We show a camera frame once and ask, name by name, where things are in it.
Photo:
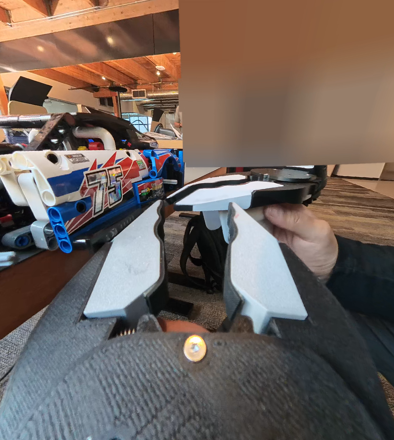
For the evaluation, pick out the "tan desk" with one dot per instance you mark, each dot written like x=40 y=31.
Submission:
x=169 y=142

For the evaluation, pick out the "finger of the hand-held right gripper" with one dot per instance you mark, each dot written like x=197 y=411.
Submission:
x=217 y=197
x=203 y=184

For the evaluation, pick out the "blue white brick race car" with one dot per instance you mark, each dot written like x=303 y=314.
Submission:
x=80 y=182

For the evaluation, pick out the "person's right hand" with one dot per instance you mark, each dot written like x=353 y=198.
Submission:
x=307 y=233

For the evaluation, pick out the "black floor lamp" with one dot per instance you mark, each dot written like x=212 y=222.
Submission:
x=117 y=99

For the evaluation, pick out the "grey desk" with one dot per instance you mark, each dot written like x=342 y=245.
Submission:
x=28 y=285

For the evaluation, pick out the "person's right forearm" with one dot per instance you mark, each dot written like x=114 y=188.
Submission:
x=375 y=278

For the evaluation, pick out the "black backpack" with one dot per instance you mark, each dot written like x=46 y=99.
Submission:
x=207 y=254

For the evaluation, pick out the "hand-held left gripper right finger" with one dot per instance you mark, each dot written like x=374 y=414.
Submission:
x=265 y=275

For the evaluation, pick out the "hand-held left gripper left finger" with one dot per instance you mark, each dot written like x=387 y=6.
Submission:
x=128 y=271

